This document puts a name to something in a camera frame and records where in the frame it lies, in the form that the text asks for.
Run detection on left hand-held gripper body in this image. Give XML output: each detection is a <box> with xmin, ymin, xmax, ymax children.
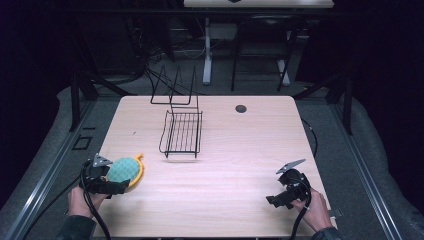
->
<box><xmin>80</xmin><ymin>153</ymin><xmax>114</xmax><ymax>195</ymax></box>

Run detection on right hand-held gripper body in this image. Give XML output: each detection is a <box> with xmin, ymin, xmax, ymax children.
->
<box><xmin>275</xmin><ymin>158</ymin><xmax>312</xmax><ymax>204</ymax></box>

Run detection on teal and yellow sponge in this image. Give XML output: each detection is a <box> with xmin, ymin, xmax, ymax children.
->
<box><xmin>105</xmin><ymin>153</ymin><xmax>145</xmax><ymax>188</ymax></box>

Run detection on black wire rack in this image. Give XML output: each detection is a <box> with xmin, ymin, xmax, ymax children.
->
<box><xmin>150</xmin><ymin>64</ymin><xmax>204</xmax><ymax>159</ymax></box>

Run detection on person's left hand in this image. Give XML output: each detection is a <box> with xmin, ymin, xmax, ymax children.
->
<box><xmin>67</xmin><ymin>185</ymin><xmax>109</xmax><ymax>219</ymax></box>

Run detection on person's right hand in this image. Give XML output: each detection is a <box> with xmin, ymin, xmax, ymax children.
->
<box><xmin>290</xmin><ymin>187</ymin><xmax>333</xmax><ymax>233</ymax></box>

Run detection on black chair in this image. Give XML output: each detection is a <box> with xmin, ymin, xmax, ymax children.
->
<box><xmin>230</xmin><ymin>13</ymin><xmax>309</xmax><ymax>93</ymax></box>

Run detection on white desk with legs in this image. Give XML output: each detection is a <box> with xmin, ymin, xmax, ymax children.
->
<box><xmin>183</xmin><ymin>0</ymin><xmax>335</xmax><ymax>86</ymax></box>

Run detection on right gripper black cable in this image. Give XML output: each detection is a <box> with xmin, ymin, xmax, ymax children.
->
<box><xmin>288</xmin><ymin>186</ymin><xmax>313</xmax><ymax>240</ymax></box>

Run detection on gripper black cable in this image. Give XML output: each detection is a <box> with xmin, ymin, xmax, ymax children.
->
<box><xmin>288</xmin><ymin>186</ymin><xmax>313</xmax><ymax>240</ymax></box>
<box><xmin>20</xmin><ymin>159</ymin><xmax>113</xmax><ymax>240</ymax></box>

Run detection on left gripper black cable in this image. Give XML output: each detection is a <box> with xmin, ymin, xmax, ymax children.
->
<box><xmin>20</xmin><ymin>159</ymin><xmax>113</xmax><ymax>240</ymax></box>

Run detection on black cable beside table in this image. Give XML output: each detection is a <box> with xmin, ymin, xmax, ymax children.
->
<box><xmin>300</xmin><ymin>117</ymin><xmax>319</xmax><ymax>158</ymax></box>

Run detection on black metal frame stand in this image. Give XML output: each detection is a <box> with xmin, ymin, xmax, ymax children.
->
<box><xmin>64</xmin><ymin>19</ymin><xmax>138</xmax><ymax>133</ymax></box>
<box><xmin>292</xmin><ymin>49</ymin><xmax>354</xmax><ymax>136</ymax></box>

